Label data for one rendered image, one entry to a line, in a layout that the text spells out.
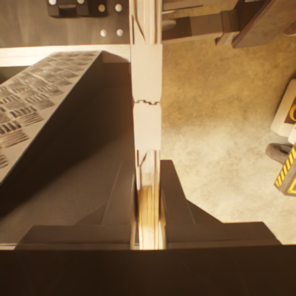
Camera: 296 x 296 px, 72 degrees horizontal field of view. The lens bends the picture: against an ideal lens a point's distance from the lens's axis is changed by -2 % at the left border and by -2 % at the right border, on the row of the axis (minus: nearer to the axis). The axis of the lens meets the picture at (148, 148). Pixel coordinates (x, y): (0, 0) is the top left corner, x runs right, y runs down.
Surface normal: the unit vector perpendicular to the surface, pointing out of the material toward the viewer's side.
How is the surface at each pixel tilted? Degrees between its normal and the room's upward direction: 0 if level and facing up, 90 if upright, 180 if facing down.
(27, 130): 80
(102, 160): 90
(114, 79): 0
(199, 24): 23
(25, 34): 0
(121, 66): 0
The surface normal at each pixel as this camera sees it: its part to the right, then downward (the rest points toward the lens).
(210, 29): -0.04, 0.06
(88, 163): -0.01, -0.90
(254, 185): 0.01, 0.44
